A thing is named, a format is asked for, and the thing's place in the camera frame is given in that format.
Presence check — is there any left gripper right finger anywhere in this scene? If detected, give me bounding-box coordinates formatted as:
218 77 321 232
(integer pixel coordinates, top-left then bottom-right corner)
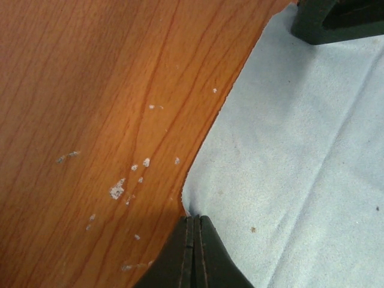
193 215 253 288

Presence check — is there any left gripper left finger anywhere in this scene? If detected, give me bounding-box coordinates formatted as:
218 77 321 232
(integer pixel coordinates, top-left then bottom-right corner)
134 217 194 288

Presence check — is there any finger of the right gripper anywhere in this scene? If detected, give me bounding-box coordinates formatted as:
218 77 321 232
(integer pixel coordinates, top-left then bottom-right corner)
290 0 383 45

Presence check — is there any light blue cleaning cloth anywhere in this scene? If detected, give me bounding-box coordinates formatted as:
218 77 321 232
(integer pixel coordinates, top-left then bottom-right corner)
182 4 383 287

